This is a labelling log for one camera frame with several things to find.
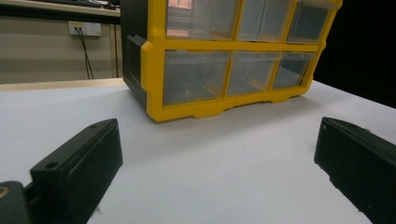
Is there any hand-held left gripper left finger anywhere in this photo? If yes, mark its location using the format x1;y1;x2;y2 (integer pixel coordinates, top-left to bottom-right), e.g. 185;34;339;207
29;118;123;224

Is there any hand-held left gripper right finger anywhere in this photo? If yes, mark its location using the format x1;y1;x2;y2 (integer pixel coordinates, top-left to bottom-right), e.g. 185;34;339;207
313;117;396;224

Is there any yellow black drawer cabinet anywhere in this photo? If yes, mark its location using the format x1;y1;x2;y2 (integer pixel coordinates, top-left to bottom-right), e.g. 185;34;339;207
120;0;344;123

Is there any clear plastic storage drawer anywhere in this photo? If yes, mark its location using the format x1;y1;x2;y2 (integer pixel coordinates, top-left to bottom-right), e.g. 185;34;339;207
162;49;231;106

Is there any wooden table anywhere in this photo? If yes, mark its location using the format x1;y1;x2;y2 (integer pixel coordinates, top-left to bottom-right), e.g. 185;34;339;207
0;77;128;93

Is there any grid of clear drawers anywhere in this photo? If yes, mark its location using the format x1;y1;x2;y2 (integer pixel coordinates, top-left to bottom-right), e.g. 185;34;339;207
165;0;339;97

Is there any beige desk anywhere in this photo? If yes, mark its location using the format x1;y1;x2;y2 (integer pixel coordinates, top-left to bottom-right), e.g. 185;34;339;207
0;0;121;18

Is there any black socket cable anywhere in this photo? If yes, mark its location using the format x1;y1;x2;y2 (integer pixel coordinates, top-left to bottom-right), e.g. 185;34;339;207
75;27;95;80

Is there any white wall socket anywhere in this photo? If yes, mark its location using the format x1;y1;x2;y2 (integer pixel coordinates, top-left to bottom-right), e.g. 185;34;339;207
67;21;103;37

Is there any black horizontal rail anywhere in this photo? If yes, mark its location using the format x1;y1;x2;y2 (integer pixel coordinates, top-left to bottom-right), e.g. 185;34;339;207
0;3;121;25

